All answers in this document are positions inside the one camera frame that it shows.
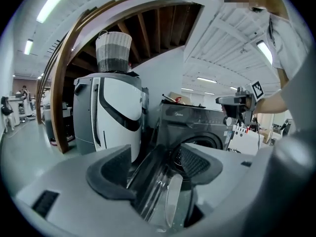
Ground person's white shirt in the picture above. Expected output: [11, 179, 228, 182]
[265, 8, 313, 77]

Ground ceiling light tube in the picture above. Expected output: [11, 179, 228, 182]
[23, 39, 34, 55]
[36, 0, 77, 24]
[196, 76, 218, 84]
[256, 40, 274, 65]

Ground black washing machine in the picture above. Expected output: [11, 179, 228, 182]
[157, 99, 236, 163]

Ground person's right forearm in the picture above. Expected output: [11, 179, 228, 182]
[253, 89, 295, 115]

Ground white chair with black bag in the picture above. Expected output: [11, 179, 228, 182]
[0, 96, 16, 133]

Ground large white and grey machine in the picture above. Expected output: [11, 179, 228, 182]
[72, 72, 150, 163]

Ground wooden staircase frame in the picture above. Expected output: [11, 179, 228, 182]
[35, 0, 206, 156]

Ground white desk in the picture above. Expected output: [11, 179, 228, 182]
[9, 95, 36, 126]

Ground white box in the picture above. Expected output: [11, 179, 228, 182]
[226, 124, 264, 156]

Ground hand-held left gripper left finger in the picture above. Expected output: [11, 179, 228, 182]
[14, 144, 159, 237]

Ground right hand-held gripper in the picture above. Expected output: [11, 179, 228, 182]
[215, 81, 266, 119]

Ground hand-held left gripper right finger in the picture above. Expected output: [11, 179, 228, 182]
[177, 142, 285, 235]

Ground round washer door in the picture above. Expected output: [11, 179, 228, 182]
[126, 144, 206, 233]

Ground grey striped woven basket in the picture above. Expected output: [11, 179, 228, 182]
[95, 30, 133, 74]

